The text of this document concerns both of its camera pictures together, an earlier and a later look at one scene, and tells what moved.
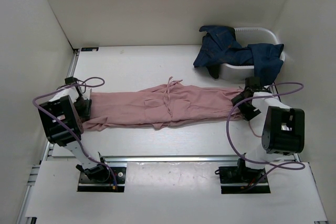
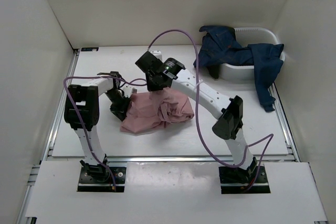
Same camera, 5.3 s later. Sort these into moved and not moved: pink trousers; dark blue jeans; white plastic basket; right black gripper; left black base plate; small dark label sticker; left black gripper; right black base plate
Moved: right black gripper; pink trousers; left black gripper
Not moved: left black base plate; right black base plate; small dark label sticker; white plastic basket; dark blue jeans
